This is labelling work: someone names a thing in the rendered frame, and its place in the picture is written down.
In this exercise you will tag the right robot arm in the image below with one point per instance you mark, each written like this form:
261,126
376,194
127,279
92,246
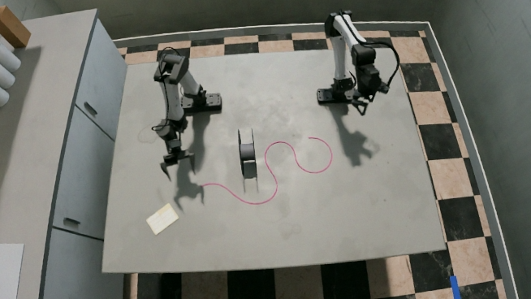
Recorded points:
177,66

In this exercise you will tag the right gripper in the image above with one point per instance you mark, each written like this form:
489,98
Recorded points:
174,156

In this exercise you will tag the black cable reel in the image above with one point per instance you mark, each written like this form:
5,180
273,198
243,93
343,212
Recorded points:
247,152

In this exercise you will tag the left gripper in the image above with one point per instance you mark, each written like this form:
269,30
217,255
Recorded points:
363,92

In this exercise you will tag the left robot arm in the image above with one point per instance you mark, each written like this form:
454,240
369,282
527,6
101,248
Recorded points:
360,53

